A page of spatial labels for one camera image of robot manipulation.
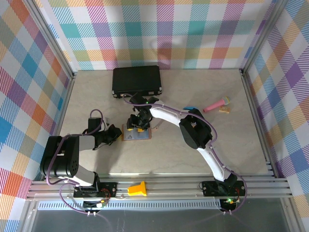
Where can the small controller board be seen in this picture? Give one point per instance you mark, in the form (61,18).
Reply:
(229,204)
(94,205)

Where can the aluminium frame post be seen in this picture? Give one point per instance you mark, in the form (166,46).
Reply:
(262,36)
(53,38)

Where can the small wooden block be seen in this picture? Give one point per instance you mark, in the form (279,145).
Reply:
(224,110)

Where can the blue oval tray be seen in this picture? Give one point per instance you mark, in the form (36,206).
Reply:
(190,108)

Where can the pink toy microphone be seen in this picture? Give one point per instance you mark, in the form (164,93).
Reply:
(217,104)

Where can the aluminium front rail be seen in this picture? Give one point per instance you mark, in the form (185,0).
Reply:
(169,187)

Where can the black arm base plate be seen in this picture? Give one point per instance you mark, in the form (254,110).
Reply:
(109,189)
(210,189)

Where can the black hard case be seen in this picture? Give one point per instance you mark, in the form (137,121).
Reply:
(136,79)

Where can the aluminium table side rail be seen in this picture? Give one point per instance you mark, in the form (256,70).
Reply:
(252,101)
(66,101)

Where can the pink leather card holder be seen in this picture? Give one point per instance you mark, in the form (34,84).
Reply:
(147,135)

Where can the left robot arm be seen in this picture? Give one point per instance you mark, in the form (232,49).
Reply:
(60,157)

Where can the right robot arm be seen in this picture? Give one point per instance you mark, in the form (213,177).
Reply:
(164,114)

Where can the yellow printed bracket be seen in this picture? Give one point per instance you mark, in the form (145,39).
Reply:
(137,189)

